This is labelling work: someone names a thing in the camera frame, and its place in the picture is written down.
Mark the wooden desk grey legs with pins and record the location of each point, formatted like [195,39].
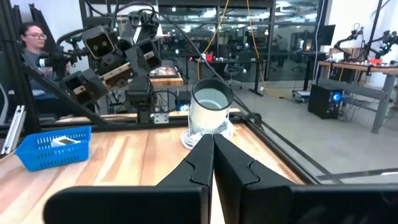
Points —
[385,71]

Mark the black desk robot arm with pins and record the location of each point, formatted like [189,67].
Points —
[387,40]
[349,39]

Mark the white aluminium rail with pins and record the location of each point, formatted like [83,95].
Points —
[12,130]

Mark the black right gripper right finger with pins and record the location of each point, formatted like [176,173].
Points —
[233,168]

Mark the small red box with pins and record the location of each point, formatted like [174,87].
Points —
[209,57]

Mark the white digital thermometer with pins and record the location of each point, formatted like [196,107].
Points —
[65,141]

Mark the black computer tower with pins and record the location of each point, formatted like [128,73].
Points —
[323,102]

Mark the blue plastic basket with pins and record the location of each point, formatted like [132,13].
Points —
[49,155]

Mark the black monitor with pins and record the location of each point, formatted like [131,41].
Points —
[326,35]

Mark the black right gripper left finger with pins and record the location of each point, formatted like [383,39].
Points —
[199,165]

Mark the black office chair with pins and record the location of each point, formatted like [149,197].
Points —
[233,71]

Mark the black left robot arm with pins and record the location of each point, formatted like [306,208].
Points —
[140,93]

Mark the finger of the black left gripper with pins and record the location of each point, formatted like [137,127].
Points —
[136,60]
[107,65]

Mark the person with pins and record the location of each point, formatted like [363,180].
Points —
[31,40]

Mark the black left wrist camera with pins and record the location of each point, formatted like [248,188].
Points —
[99,43]

